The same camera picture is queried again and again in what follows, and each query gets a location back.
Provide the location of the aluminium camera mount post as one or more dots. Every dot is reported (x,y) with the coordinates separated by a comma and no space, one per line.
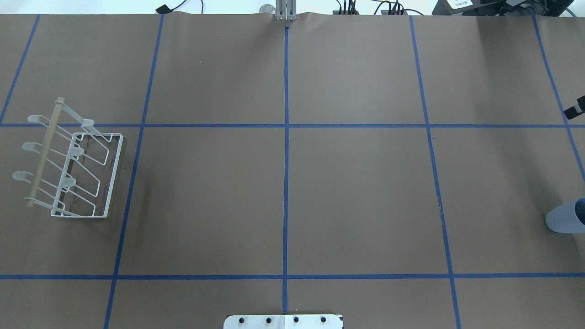
(286,10)

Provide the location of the white metal mounting plate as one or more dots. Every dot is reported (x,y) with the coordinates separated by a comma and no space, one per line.
(284,321)

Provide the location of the white wire cup holder rack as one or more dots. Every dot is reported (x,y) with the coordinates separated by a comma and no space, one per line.
(77,165)

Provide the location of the light blue plastic cup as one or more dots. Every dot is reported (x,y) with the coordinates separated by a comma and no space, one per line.
(567,218)

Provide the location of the black equipment on table edge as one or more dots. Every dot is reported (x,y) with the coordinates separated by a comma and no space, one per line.
(552,8)

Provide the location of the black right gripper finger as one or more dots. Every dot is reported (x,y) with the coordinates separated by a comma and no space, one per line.
(577,109)

